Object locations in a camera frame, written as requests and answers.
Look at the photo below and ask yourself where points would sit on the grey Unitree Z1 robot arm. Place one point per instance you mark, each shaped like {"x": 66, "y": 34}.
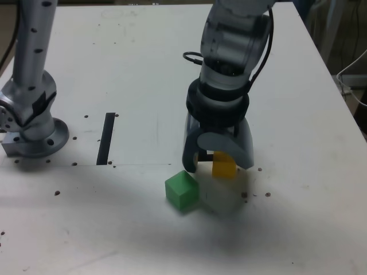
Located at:
{"x": 229, "y": 43}

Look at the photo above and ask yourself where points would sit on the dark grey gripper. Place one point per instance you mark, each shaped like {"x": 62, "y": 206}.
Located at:
{"x": 218, "y": 129}

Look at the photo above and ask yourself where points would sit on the yellow cube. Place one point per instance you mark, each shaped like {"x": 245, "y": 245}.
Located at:
{"x": 222, "y": 169}

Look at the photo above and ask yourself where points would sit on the black tape strip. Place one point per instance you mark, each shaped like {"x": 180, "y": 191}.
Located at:
{"x": 105, "y": 139}

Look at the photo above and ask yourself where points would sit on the green cube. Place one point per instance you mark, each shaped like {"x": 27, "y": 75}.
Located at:
{"x": 180, "y": 190}

